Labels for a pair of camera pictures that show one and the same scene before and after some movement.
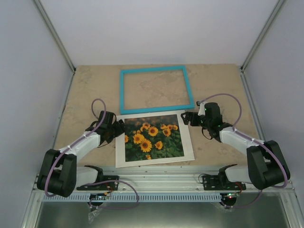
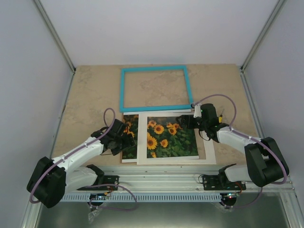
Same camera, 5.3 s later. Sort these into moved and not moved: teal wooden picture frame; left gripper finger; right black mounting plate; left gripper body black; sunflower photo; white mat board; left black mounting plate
Moved: left gripper finger; sunflower photo; white mat board; left gripper body black
Not moved: left black mounting plate; teal wooden picture frame; right black mounting plate
